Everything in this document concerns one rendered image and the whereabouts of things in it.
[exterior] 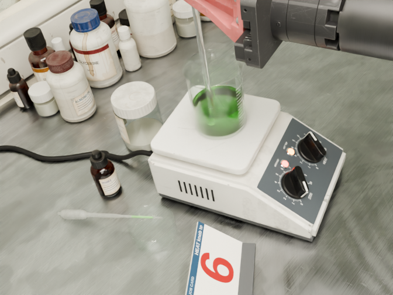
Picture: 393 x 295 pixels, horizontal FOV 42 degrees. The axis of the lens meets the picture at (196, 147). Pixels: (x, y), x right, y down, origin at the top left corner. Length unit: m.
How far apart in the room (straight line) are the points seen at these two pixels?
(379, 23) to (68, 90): 0.47
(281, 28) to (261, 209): 0.22
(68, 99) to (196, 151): 0.26
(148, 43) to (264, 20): 0.46
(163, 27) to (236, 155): 0.36
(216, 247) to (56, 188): 0.25
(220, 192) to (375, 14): 0.27
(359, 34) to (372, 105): 0.35
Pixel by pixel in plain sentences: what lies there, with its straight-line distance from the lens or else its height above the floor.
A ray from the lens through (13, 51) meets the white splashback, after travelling 0.86.
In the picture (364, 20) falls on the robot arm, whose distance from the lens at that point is 0.40.
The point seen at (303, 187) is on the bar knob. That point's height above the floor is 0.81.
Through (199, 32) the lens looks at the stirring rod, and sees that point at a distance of 0.51.
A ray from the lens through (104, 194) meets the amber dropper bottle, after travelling 0.66.
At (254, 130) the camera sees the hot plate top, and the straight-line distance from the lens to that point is 0.58.
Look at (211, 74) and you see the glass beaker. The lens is 0.58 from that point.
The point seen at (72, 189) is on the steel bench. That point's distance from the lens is 0.69.
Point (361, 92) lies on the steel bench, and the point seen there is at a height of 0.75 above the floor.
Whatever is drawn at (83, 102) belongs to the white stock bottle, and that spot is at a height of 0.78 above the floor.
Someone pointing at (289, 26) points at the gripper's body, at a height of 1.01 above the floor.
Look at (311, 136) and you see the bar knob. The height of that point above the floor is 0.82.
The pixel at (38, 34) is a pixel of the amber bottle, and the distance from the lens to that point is 0.80.
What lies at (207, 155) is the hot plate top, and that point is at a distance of 0.55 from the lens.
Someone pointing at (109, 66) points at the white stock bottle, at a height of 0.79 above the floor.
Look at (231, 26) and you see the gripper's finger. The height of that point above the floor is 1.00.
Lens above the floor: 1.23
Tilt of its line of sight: 44 degrees down
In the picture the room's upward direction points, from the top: 11 degrees counter-clockwise
